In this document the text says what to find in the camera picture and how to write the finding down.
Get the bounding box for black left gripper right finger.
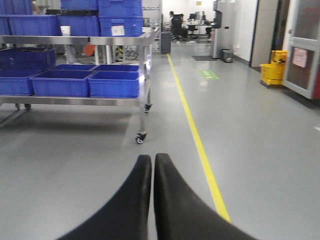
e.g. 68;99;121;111
153;153;253;240

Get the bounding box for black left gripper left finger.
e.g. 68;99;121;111
60;155;152;240

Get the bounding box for yellow floor line tape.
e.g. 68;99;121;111
166;53;232;223

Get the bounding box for green floor sign sticker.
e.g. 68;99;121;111
198;70;219;80

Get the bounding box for yellow mop bucket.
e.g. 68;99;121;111
260;50;288;88

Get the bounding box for stainless steel wheeled cart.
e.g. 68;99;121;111
0;27;159;144

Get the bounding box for grey trash bin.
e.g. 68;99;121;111
160;31;171;54

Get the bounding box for person on office chair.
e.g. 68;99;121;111
169;11;188;41

